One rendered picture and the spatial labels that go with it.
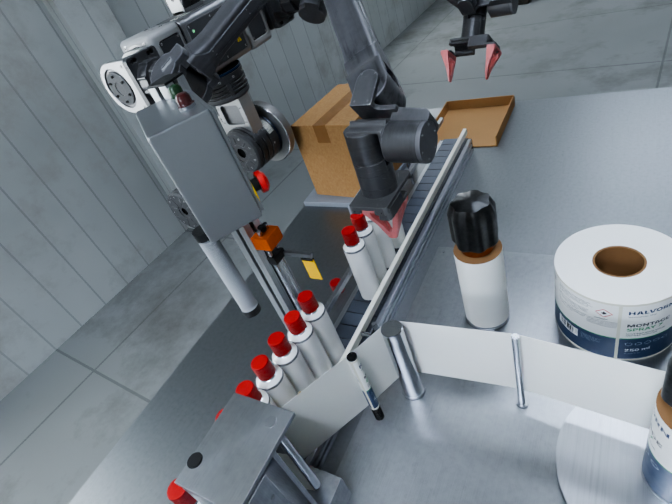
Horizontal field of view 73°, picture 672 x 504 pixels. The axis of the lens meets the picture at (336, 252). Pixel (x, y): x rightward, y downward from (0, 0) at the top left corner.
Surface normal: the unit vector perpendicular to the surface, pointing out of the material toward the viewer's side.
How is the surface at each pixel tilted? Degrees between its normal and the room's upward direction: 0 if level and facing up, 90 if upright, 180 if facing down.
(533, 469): 0
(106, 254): 90
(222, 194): 90
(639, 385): 90
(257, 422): 0
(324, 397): 90
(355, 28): 33
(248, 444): 0
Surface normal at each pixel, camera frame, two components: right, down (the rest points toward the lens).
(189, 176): 0.44, 0.45
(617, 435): -0.30, -0.74
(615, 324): -0.44, 0.67
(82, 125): 0.81, 0.13
